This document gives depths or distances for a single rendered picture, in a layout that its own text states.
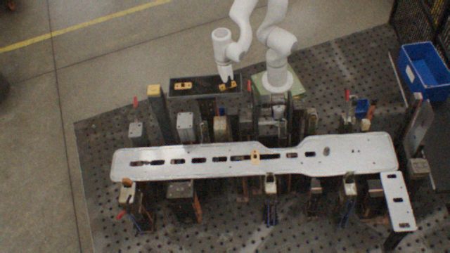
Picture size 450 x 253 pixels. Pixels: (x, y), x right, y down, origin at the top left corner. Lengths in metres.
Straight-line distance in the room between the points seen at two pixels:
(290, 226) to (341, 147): 0.48
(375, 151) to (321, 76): 0.83
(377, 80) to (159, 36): 2.26
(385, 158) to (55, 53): 3.36
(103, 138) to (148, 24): 2.00
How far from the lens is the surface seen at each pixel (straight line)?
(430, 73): 2.43
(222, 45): 1.81
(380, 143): 2.11
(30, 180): 3.58
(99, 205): 2.39
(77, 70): 4.16
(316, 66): 2.79
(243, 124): 2.04
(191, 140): 2.08
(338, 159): 2.01
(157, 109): 2.20
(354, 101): 1.95
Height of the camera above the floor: 2.70
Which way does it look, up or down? 54 degrees down
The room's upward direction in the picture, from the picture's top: 8 degrees counter-clockwise
